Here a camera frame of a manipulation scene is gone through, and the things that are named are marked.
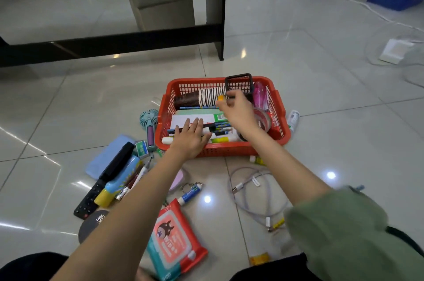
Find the person's right hand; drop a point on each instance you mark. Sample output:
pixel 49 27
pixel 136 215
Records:
pixel 241 115

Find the person's left hand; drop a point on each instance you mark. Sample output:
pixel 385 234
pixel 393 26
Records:
pixel 188 141

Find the person's left thumb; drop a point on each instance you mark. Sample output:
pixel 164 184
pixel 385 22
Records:
pixel 207 137

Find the person's left little finger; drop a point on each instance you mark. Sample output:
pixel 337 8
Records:
pixel 177 131

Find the person's left middle finger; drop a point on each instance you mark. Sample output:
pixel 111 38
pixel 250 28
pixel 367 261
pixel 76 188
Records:
pixel 195 125

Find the person's right fingers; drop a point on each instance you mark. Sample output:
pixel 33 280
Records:
pixel 232 100

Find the small yellow cap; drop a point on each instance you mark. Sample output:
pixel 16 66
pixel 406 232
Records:
pixel 221 98

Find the person's left forearm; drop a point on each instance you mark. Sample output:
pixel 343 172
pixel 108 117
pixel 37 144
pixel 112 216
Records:
pixel 126 218

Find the person's right forearm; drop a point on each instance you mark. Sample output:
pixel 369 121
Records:
pixel 285 171

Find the white paper envelope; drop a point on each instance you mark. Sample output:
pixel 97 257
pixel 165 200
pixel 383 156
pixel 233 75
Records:
pixel 179 122

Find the red plastic basket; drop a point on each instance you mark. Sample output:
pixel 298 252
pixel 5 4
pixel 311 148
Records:
pixel 212 150

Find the white glue stick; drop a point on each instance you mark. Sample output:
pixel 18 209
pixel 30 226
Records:
pixel 167 140

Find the green flat box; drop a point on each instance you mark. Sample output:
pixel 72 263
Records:
pixel 202 112

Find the bundle of pens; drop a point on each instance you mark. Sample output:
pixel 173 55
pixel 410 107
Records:
pixel 220 126

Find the black mesh pen holder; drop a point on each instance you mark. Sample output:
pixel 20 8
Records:
pixel 239 83

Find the yellow highlighter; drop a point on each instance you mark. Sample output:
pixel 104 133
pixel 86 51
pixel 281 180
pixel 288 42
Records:
pixel 225 139

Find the pink plastic packet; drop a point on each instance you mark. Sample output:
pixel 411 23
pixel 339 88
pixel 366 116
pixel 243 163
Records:
pixel 261 95

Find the teal handheld mini fan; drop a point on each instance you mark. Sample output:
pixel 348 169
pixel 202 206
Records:
pixel 149 118

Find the clear tape roll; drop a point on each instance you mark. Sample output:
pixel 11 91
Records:
pixel 263 120

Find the small green and white box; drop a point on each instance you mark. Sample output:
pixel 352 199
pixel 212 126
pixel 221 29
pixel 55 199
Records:
pixel 142 149

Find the pink oval mirror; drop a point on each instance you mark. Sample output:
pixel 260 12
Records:
pixel 179 180

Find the small white yellow-capped tube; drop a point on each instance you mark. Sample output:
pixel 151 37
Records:
pixel 256 160

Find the blue lip balm with keyring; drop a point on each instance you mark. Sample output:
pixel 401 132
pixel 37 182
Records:
pixel 191 194

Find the white and red pen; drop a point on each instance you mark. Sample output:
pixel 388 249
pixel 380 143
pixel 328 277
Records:
pixel 135 178

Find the white tube with green print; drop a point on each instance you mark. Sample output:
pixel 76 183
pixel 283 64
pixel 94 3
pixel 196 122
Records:
pixel 293 120

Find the black remote control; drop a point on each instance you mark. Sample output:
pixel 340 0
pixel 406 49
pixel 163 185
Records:
pixel 112 168

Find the blue and yellow tube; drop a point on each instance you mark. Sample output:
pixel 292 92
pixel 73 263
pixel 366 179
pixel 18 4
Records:
pixel 121 181

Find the light blue pouch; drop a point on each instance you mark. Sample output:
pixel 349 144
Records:
pixel 102 158

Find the black desk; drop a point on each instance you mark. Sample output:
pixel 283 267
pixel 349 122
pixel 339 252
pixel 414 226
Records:
pixel 132 42

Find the red wet wipes pack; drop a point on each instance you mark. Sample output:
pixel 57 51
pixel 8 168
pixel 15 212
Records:
pixel 172 241

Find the cardboard box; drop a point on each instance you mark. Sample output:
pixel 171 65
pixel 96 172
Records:
pixel 165 9

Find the black round compact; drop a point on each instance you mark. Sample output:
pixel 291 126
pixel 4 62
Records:
pixel 89 226

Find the yellow wrapper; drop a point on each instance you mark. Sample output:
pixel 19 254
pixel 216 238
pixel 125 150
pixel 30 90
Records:
pixel 259 259

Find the green sleeve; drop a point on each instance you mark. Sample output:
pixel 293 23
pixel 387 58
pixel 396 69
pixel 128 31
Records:
pixel 351 237

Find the person's black trousers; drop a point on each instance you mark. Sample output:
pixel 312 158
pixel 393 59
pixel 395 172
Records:
pixel 29 267

